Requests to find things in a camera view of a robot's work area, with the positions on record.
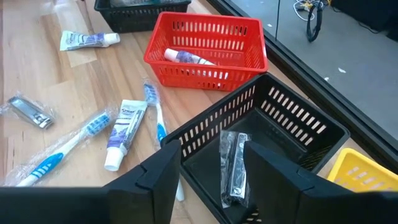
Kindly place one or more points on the black slotted plastic basket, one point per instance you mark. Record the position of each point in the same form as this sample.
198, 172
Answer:
133, 21
202, 168

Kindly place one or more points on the red slotted plastic basket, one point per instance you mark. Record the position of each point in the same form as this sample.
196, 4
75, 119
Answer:
186, 15

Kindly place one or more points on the white blue toothpaste tube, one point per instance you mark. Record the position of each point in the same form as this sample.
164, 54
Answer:
124, 130
84, 40
186, 57

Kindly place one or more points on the black floor equipment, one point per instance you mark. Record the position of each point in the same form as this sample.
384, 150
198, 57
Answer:
367, 12

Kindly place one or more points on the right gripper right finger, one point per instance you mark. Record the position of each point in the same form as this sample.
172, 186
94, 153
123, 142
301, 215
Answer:
276, 189

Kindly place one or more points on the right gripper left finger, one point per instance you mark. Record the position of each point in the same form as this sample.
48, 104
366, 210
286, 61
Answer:
152, 189

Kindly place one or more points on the blue white toothbrush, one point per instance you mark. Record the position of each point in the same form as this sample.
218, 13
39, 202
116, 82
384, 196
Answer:
159, 121
49, 163

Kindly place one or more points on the yellow slotted plastic basket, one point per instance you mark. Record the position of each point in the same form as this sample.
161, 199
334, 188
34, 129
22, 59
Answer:
348, 161

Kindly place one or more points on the black aluminium table frame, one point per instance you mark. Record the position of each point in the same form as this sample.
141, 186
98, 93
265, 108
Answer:
311, 77

